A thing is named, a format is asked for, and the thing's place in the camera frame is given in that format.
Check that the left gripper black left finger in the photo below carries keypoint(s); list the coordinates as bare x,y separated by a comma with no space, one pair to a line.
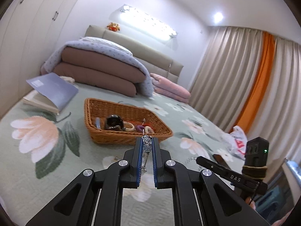
94,196

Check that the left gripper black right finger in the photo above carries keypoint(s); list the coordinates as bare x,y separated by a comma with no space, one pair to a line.
200,198

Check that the black wrist watch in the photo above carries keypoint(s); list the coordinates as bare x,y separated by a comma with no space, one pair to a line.
114,123

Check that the silver crystal hair clip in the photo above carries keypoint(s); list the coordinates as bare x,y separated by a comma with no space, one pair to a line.
147,148

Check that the person's right hand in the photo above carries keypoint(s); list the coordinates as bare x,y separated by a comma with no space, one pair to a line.
250,202

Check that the white red plastic bag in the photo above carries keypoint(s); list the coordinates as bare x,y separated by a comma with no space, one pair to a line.
235,142

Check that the orange curtain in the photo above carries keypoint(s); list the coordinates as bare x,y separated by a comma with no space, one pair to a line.
259,88

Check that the light blue hair clip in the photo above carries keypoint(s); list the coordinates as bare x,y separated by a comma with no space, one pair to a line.
98,123

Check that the brown wicker basket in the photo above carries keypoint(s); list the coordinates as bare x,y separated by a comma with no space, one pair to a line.
132,116

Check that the beige curtain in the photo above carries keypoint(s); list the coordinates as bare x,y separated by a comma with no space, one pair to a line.
225,79

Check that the blue-grey book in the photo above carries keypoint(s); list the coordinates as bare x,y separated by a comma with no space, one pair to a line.
58,91

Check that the cream fabric item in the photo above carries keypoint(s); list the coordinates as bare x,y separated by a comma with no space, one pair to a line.
68,79

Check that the folded pink blanket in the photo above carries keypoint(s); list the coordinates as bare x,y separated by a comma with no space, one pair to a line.
169,89

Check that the folded brown quilt with blue cover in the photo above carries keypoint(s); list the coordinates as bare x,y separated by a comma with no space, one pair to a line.
101,63

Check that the white wardrobe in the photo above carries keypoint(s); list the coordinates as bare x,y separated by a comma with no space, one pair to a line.
29,32

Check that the orange plush toy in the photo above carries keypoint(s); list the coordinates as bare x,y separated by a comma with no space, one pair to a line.
113,27

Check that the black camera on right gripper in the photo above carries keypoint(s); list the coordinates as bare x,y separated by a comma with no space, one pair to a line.
256,152

